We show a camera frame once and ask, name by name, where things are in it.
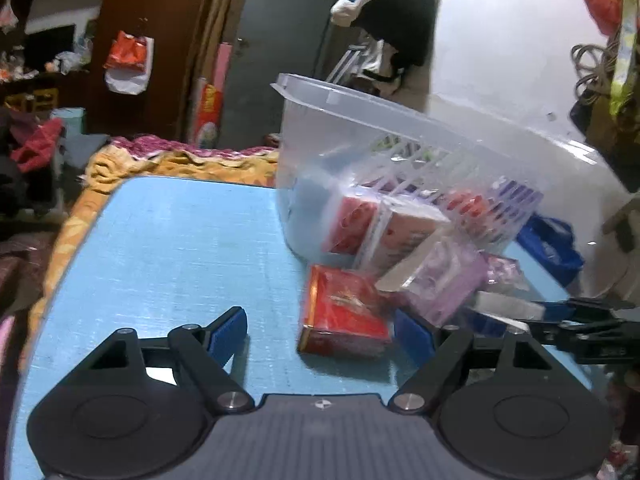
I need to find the purple clear packet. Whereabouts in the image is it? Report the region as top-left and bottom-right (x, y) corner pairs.
(375, 231), (487, 327)

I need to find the white red carton box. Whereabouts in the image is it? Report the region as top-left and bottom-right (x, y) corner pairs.
(323, 193), (451, 278)

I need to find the clear plastic basket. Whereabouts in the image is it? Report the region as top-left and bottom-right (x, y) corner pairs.
(273, 74), (542, 266)

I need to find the blue shopping bag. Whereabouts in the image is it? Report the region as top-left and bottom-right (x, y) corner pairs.
(516, 214), (585, 287)

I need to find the blue table mat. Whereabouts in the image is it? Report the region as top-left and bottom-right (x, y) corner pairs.
(8, 174), (591, 480)

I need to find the orange yellow blanket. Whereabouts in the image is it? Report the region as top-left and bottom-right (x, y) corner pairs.
(18, 146), (279, 372)

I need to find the red white hanging bag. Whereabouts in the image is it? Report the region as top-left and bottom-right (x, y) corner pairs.
(104, 30), (154, 96)

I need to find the dark red wooden wardrobe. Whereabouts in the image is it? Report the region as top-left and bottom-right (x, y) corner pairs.
(0, 0), (222, 141)

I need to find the white black hanging jacket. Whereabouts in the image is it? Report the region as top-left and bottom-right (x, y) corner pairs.
(331, 0), (438, 98)

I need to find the grey door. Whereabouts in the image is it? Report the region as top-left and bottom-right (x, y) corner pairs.
(217, 0), (334, 150)

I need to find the black television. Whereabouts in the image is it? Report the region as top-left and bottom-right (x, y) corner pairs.
(22, 25), (76, 72)

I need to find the coiled grey cable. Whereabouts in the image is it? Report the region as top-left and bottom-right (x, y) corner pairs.
(569, 29), (624, 106)

